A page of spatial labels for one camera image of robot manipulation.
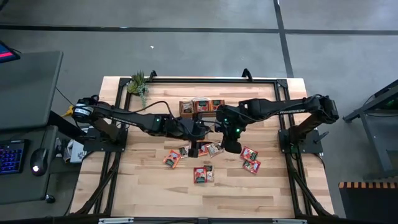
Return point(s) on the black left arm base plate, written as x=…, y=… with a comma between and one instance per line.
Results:
x=122, y=147

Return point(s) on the yellow power plug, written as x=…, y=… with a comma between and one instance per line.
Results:
x=69, y=111

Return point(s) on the red strawberry tea packet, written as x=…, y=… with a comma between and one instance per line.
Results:
x=252, y=165
x=248, y=153
x=200, y=175
x=201, y=105

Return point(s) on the black case with striped edge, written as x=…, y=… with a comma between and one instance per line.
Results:
x=370, y=205

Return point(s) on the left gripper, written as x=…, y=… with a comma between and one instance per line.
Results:
x=194, y=129

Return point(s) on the black computer mouse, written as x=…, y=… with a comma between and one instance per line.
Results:
x=38, y=161

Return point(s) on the white round plate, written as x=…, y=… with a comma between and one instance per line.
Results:
x=200, y=98

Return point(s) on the wooden three-compartment tea box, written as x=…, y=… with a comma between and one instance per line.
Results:
x=181, y=109

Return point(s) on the black aluminium table frame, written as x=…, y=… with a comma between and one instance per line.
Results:
x=217, y=80

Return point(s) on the dark computer screen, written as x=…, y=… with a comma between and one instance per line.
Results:
x=6, y=53

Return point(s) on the black desk caster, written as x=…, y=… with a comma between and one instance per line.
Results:
x=49, y=198

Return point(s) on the black frame bracket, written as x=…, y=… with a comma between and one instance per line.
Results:
x=247, y=74
x=152, y=74

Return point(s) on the potted green succulent plant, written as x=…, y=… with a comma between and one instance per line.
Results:
x=138, y=84

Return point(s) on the white printed carton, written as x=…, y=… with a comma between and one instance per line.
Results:
x=76, y=152

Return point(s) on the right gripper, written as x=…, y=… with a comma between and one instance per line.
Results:
x=230, y=124

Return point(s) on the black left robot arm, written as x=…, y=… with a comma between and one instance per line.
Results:
x=130, y=119

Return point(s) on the black metal stand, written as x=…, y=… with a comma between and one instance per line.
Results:
x=357, y=112

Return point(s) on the orange peach tea packet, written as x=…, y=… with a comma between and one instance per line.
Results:
x=172, y=158
x=215, y=104
x=204, y=150

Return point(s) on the dark grey desk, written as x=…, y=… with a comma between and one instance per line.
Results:
x=28, y=87

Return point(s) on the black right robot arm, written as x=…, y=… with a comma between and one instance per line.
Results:
x=280, y=110

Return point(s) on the silver metal bracket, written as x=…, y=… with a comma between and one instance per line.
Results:
x=115, y=220
x=289, y=221

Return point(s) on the beige vanilla tea packet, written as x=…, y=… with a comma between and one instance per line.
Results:
x=214, y=148
x=184, y=151
x=210, y=173
x=186, y=107

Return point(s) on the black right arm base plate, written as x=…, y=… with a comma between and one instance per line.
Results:
x=311, y=150

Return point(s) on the backlit black keyboard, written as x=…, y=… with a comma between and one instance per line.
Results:
x=12, y=157

